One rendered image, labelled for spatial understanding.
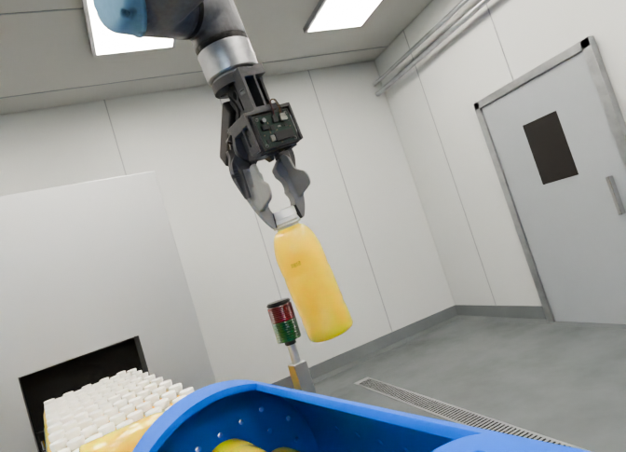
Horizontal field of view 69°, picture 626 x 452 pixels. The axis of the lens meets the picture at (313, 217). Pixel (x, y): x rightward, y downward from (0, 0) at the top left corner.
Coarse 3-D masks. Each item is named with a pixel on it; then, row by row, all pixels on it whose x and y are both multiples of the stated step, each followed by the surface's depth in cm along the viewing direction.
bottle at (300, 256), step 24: (288, 240) 63; (312, 240) 63; (288, 264) 63; (312, 264) 62; (288, 288) 65; (312, 288) 62; (336, 288) 64; (312, 312) 62; (336, 312) 63; (312, 336) 63
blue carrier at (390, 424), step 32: (224, 384) 57; (256, 384) 56; (160, 416) 55; (192, 416) 57; (224, 416) 59; (256, 416) 61; (288, 416) 64; (320, 416) 58; (352, 416) 49; (384, 416) 36; (416, 416) 34; (160, 448) 54; (192, 448) 56; (320, 448) 64; (352, 448) 56; (384, 448) 50; (416, 448) 45; (448, 448) 26; (480, 448) 25; (512, 448) 24; (544, 448) 24; (576, 448) 25
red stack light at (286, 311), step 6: (282, 306) 112; (288, 306) 112; (270, 312) 112; (276, 312) 112; (282, 312) 111; (288, 312) 112; (270, 318) 113; (276, 318) 112; (282, 318) 111; (288, 318) 112
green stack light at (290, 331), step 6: (294, 318) 113; (276, 324) 112; (282, 324) 111; (288, 324) 111; (294, 324) 112; (276, 330) 112; (282, 330) 111; (288, 330) 111; (294, 330) 112; (276, 336) 113; (282, 336) 111; (288, 336) 111; (294, 336) 111; (282, 342) 111
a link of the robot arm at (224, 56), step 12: (240, 36) 60; (204, 48) 60; (216, 48) 59; (228, 48) 59; (240, 48) 60; (204, 60) 60; (216, 60) 59; (228, 60) 59; (240, 60) 60; (252, 60) 61; (204, 72) 62; (216, 72) 60; (228, 72) 60
